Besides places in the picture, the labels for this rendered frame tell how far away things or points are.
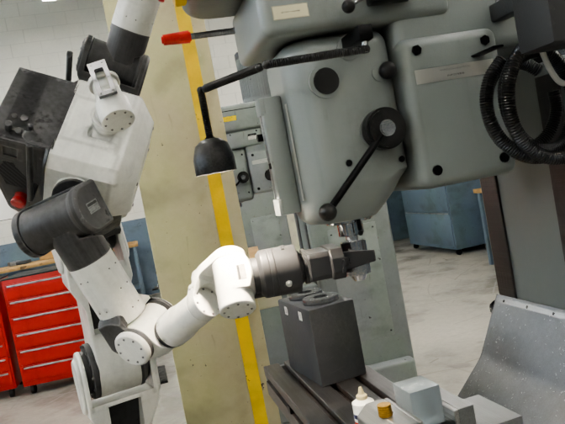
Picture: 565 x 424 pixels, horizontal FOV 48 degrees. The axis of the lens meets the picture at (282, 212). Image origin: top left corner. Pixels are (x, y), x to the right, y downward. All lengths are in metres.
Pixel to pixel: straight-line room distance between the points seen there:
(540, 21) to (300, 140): 0.41
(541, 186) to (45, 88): 1.02
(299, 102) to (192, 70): 1.85
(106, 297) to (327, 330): 0.54
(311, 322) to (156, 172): 1.49
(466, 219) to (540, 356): 7.21
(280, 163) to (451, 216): 7.36
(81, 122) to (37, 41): 9.13
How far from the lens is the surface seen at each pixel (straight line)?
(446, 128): 1.12
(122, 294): 1.28
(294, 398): 1.52
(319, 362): 1.53
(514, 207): 1.38
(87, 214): 1.23
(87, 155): 1.32
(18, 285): 5.73
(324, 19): 1.07
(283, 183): 1.11
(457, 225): 8.46
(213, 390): 2.96
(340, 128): 1.07
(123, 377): 1.68
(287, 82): 1.09
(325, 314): 1.52
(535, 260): 1.36
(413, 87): 1.10
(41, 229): 1.25
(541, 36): 0.96
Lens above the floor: 1.41
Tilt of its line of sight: 3 degrees down
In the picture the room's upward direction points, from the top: 11 degrees counter-clockwise
